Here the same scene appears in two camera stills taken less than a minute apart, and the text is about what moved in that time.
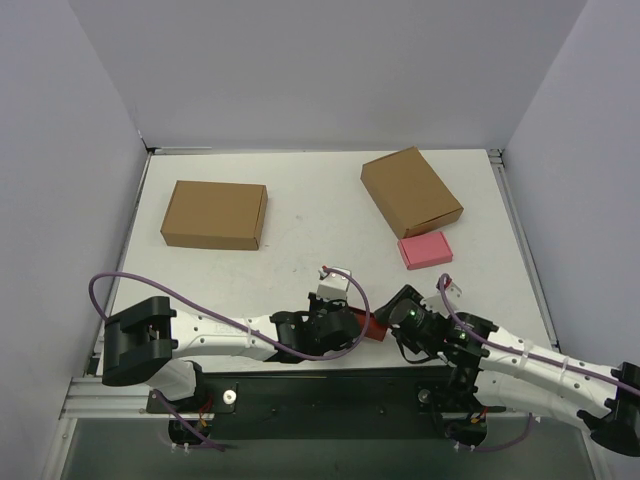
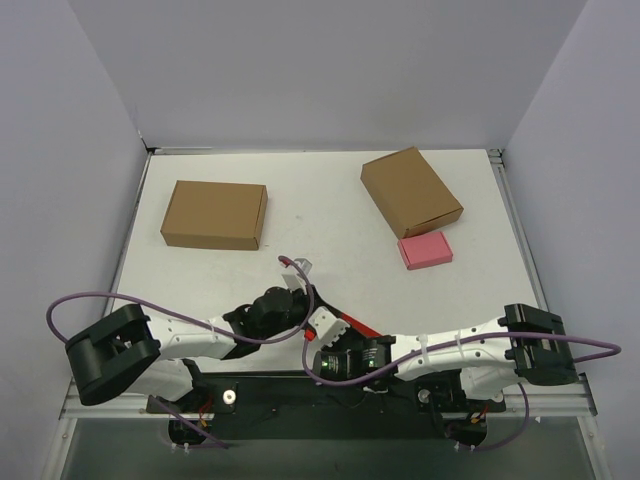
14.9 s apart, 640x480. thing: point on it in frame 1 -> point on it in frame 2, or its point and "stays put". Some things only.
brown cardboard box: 410,191 stays put
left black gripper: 351,326 -> 304,295
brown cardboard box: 216,215 stays put
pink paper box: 425,250 stays put
